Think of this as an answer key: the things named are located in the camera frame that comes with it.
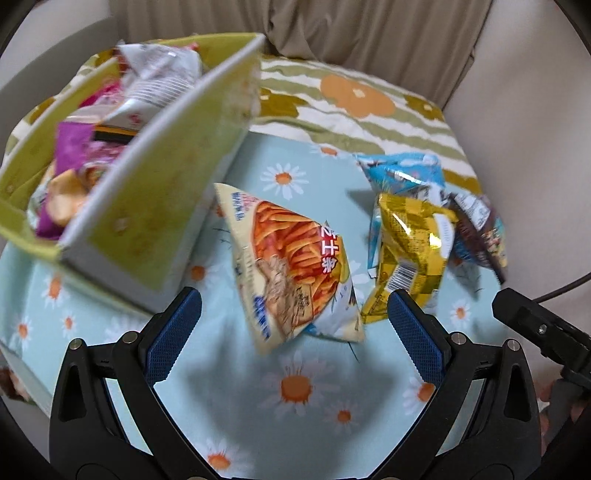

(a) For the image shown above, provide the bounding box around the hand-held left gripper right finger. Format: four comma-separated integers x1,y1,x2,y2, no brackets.
372,290,543,480

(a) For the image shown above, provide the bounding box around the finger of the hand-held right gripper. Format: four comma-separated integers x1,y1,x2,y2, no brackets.
492,288,557,356

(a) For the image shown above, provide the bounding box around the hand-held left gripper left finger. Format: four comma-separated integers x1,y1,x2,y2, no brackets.
48,287,220,480

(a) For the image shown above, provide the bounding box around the orange fries snack packet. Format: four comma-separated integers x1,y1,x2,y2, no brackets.
213,182,365,355

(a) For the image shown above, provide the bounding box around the green cardboard box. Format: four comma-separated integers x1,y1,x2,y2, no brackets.
0,32,266,315

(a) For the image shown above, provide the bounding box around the purple snack packet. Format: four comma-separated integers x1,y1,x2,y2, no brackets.
36,121,139,241

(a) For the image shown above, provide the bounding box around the white chips packet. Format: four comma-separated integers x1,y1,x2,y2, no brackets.
98,85,185,139

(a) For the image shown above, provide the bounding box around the pink snack packet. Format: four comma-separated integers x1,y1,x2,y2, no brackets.
76,78,129,110

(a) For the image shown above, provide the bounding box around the grey white snack packet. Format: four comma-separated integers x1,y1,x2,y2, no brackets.
115,41,204,100

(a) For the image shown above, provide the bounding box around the person's right hand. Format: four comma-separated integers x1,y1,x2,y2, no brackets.
539,381,588,446

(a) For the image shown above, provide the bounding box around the dark brown snack packet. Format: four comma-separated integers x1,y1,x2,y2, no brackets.
445,191,509,284

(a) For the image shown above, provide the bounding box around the daisy print tablecloth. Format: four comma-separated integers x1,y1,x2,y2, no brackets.
0,124,509,480

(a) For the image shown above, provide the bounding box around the gold snack packet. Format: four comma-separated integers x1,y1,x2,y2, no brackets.
360,193,458,324

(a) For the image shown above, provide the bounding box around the blue snack packet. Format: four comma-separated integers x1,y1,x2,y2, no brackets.
355,152,446,273

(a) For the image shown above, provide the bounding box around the striped floral blanket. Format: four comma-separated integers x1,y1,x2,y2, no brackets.
11,44,483,195

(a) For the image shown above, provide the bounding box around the beige curtain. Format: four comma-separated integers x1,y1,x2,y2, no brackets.
108,0,495,109

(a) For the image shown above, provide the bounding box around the black cable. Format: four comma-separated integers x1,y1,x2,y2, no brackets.
536,270,591,303

